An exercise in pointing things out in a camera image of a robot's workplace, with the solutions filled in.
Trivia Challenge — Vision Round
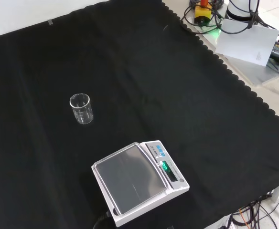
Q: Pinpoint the black cable loop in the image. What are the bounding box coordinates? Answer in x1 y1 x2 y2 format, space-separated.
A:
180 0 262 35

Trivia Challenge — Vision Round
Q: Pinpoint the orange cable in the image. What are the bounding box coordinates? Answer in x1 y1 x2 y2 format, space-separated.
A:
238 206 250 227

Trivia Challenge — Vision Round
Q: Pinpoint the black bench cloth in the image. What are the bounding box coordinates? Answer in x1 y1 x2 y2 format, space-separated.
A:
0 0 279 229

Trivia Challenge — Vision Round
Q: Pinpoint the white electronic balance steel pan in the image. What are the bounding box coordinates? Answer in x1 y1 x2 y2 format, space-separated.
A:
91 140 191 228

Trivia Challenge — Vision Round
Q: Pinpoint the black balance power cable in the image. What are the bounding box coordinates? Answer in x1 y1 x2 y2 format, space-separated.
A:
92 209 112 229

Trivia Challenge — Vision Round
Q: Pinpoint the black floor cable bundle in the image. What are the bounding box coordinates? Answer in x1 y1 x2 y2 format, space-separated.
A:
227 193 279 229

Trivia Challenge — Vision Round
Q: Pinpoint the clear glass beaker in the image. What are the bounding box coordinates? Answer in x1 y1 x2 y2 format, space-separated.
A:
69 93 94 125

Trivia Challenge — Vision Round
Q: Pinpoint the white paper sheet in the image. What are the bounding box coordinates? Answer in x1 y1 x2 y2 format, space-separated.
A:
215 18 279 67

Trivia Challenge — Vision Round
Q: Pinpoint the yellow stop button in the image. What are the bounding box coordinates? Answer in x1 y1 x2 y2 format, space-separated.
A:
194 0 213 27

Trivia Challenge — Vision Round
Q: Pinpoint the pale grey board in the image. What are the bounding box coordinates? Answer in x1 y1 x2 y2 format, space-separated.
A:
222 55 279 86

